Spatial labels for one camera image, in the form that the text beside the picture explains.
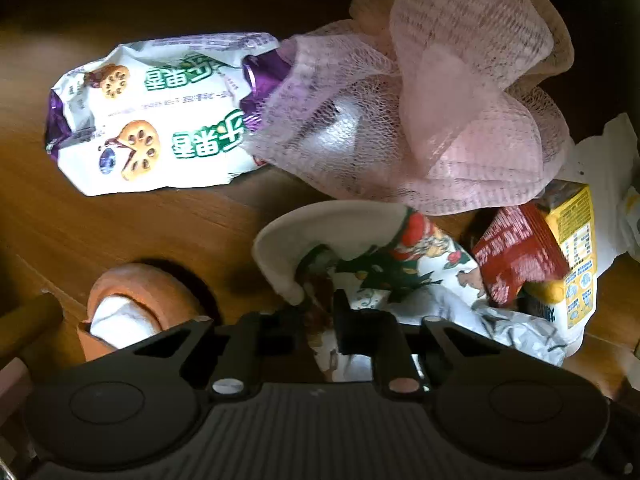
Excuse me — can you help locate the white tissue wad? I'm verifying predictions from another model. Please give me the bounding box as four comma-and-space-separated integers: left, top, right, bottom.
90, 295, 163, 350

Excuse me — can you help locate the tan mesh net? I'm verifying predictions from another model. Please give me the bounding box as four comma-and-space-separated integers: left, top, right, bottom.
349, 0, 576, 81

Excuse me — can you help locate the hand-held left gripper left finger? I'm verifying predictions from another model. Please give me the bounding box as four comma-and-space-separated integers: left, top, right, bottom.
107, 305, 308, 401

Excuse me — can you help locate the white and purple snack packet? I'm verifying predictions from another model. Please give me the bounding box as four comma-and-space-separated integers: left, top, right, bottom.
45, 32, 293, 197

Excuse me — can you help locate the white paper sheet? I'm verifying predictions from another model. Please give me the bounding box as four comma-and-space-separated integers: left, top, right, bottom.
555, 112, 640, 281

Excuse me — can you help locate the pink mesh net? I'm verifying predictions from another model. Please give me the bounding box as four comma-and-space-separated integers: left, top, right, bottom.
242, 0, 576, 216

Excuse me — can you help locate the yellow drink carton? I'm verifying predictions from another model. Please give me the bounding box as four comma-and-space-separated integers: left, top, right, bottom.
520, 180, 598, 346

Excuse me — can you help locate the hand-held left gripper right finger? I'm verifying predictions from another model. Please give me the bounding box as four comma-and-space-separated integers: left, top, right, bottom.
330, 289, 566, 395

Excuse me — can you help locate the brown wooden post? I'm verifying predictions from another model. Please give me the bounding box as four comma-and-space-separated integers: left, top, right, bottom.
0, 292, 63, 361

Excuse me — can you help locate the crumpled silver white paper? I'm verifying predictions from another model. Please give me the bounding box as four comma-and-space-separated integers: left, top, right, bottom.
390, 285, 568, 367

